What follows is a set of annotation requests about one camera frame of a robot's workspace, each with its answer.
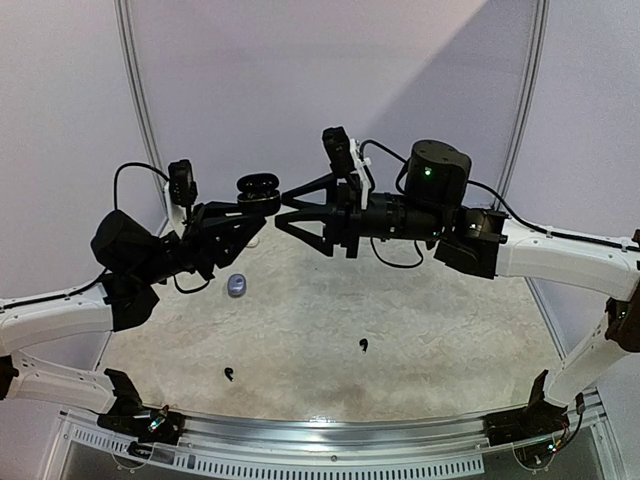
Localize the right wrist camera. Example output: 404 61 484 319
321 126 374 211

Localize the blue-grey charging case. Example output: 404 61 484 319
226 273 247 298

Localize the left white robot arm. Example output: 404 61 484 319
1 202 272 434

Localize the aluminium front rail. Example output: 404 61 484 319
43 391 625 479

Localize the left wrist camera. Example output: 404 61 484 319
163 159 198 237

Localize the aluminium frame post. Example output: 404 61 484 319
114 0 164 169
496 0 549 197

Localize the black charging case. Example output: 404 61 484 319
236 173 281 217

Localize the left aluminium frame post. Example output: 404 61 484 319
114 0 164 169

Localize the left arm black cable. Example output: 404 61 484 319
0 161 211 309

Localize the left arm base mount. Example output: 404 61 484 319
97 369 186 446

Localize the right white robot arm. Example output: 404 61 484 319
275 140 639 436

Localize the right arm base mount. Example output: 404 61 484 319
483 370 586 453

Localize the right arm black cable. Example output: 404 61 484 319
359 139 640 271

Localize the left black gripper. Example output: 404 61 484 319
134 200 266 285

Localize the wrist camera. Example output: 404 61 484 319
321 126 374 211
163 159 198 237

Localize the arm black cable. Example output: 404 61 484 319
359 139 640 271
0 161 211 309

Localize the right aluminium frame post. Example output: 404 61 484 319
496 0 549 197

